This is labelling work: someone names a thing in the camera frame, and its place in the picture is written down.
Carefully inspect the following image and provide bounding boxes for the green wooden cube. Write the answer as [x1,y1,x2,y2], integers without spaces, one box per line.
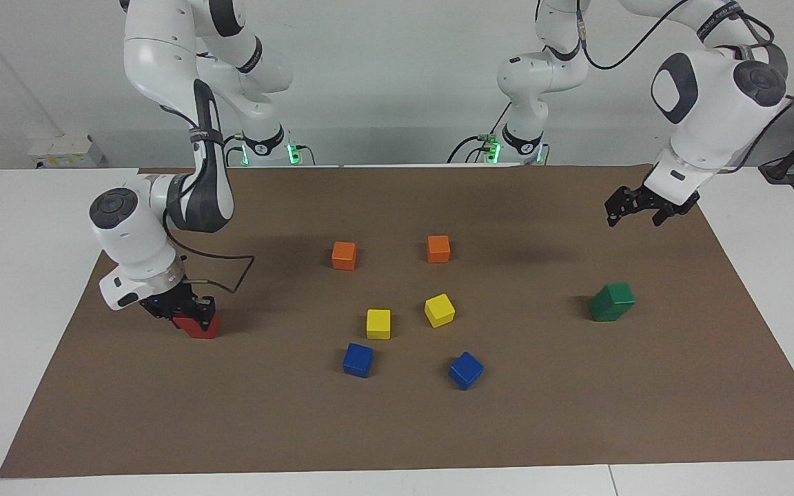
[589,298,627,322]
[597,282,635,308]

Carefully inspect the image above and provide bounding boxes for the blue wooden cube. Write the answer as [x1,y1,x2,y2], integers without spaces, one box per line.
[447,351,485,391]
[342,342,374,379]

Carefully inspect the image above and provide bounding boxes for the yellow wooden cube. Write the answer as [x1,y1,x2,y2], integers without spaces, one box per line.
[366,309,392,340]
[424,293,456,329]

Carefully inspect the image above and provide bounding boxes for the brown table mat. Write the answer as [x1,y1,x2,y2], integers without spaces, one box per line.
[0,164,794,478]

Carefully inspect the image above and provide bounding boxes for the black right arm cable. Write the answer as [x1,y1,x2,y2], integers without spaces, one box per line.
[161,103,256,295]

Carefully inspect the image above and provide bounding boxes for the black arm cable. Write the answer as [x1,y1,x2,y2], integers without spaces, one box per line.
[161,103,256,295]
[573,0,794,173]

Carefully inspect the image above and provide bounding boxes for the black left base cables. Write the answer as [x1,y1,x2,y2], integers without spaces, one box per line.
[447,103,511,164]

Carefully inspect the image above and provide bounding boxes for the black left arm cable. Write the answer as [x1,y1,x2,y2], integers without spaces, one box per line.
[573,0,794,173]

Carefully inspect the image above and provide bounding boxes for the white wall box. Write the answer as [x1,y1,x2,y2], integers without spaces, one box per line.
[28,133,107,169]

